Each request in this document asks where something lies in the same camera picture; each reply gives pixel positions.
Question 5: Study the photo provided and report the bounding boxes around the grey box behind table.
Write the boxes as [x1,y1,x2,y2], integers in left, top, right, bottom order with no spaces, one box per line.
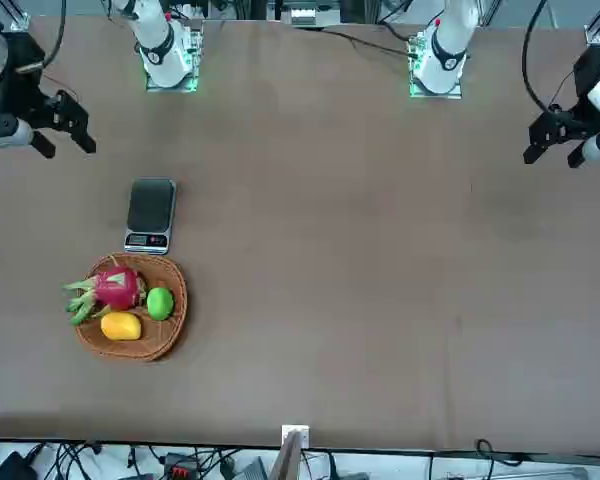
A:
[289,6,318,28]

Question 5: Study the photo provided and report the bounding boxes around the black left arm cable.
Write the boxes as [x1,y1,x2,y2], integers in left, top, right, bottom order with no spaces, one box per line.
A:
[521,0,552,112]

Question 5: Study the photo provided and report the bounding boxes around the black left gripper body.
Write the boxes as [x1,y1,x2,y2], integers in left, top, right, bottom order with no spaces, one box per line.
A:
[571,44,600,137]

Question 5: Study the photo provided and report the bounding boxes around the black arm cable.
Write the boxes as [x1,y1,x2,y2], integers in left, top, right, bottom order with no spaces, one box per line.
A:
[40,0,68,69]
[521,0,552,112]

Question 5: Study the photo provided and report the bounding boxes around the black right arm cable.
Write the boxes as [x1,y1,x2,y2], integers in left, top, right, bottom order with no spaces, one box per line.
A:
[40,0,68,69]

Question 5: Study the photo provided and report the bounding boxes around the green apple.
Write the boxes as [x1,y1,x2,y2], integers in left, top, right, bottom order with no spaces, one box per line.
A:
[145,286,175,321]

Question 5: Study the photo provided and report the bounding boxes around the pink dragon fruit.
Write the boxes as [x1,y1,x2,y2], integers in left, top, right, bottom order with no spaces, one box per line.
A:
[62,265,148,327]

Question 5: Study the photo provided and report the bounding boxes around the black looped cable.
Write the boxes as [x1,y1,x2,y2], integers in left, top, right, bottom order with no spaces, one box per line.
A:
[473,438,527,467]

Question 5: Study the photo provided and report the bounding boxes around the white electronic kitchen scale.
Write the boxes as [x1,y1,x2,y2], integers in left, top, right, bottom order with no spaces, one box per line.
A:
[123,177,178,256]

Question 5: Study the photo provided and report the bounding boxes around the yellow mango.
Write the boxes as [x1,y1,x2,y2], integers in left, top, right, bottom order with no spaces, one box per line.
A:
[100,311,143,342]

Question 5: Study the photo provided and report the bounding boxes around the black cable across table edge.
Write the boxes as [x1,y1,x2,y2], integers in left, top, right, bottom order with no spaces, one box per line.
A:
[323,27,417,59]

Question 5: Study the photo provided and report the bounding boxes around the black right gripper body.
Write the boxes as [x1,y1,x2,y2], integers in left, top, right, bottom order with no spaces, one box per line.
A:
[0,31,57,132]

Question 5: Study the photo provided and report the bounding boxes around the brown wicker basket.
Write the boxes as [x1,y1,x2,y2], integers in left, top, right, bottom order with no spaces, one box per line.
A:
[73,251,189,363]

